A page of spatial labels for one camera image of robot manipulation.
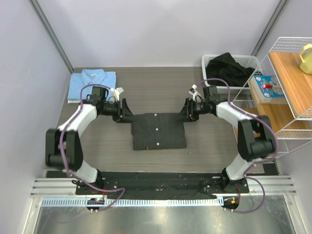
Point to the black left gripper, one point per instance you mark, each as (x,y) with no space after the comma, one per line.
(124,113)

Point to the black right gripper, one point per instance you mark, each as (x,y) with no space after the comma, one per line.
(187,112)

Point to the dark pinstriped long sleeve shirt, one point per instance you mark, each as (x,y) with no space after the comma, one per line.
(156,131)

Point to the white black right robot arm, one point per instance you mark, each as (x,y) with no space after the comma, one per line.
(255,138)

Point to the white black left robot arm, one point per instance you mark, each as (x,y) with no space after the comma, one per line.
(63,148)

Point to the black clothes in basket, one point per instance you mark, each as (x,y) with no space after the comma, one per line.
(226,68)

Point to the folded light blue shirt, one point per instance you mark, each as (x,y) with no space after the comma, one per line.
(86,77)

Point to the white plastic laundry basket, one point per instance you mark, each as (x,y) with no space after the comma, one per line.
(243,60)

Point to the blue product box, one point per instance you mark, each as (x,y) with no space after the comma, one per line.
(267,90)

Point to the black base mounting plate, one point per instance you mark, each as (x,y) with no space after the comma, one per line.
(170,186)

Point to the yellow watering can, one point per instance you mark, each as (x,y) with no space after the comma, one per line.
(306,59)

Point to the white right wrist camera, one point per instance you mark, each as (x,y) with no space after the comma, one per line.
(196,96)

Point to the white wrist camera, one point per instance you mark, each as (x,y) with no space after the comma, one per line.
(196,96)
(116,92)

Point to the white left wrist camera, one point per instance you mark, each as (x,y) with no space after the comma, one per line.
(116,92)

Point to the white wire shelf rack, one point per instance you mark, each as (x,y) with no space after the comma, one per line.
(292,120)

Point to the aluminium rail frame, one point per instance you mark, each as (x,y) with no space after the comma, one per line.
(165,203)

